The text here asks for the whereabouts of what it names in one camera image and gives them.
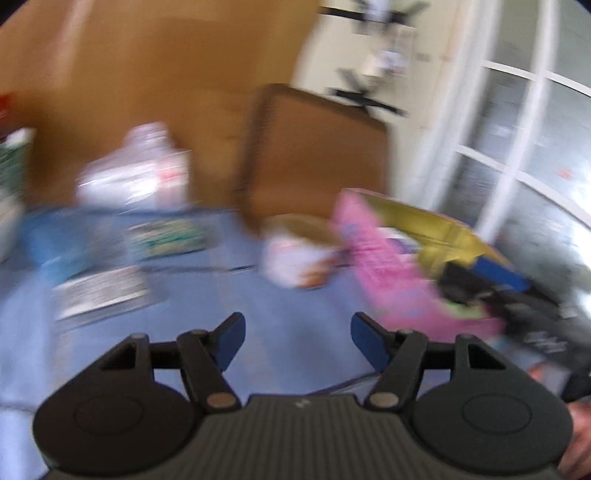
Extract green patterned tissue packet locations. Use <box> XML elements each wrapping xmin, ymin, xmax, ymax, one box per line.
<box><xmin>125</xmin><ymin>219</ymin><xmax>208</xmax><ymax>261</ymax></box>

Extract green cloth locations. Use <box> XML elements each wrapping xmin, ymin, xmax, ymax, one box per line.
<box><xmin>439</xmin><ymin>298</ymin><xmax>489</xmax><ymax>320</ymax></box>

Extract person right hand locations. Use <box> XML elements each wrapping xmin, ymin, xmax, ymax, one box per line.
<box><xmin>526</xmin><ymin>363</ymin><xmax>591</xmax><ymax>480</ymax></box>

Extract blue striped tablecloth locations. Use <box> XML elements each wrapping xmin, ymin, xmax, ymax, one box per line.
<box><xmin>1</xmin><ymin>212</ymin><xmax>370</xmax><ymax>479</ymax></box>

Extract pink gold tin box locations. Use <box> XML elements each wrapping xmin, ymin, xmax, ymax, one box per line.
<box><xmin>332</xmin><ymin>189</ymin><xmax>512</xmax><ymax>342</ymax></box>

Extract clear flat plastic case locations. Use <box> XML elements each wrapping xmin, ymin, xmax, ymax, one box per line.
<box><xmin>53</xmin><ymin>266</ymin><xmax>154</xmax><ymax>329</ymax></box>

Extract round baby print tin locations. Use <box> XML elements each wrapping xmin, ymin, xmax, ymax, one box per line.
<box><xmin>259</xmin><ymin>214</ymin><xmax>346</xmax><ymax>289</ymax></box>

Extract blue plastic case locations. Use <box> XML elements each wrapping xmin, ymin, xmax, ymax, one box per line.
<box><xmin>19</xmin><ymin>209</ymin><xmax>122</xmax><ymax>285</ymax></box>

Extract bagged white paper cups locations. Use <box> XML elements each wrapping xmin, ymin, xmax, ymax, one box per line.
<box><xmin>76</xmin><ymin>122</ymin><xmax>191</xmax><ymax>211</ymax></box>

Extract white tissue pack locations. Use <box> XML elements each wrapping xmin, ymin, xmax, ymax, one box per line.
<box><xmin>0</xmin><ymin>187</ymin><xmax>25</xmax><ymax>263</ymax></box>

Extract green drink carton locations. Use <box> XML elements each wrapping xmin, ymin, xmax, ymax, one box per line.
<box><xmin>0</xmin><ymin>128</ymin><xmax>36</xmax><ymax>197</ymax></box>

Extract white power strip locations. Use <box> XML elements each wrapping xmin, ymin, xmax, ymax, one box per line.
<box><xmin>361</xmin><ymin>50</ymin><xmax>410</xmax><ymax>78</ymax></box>

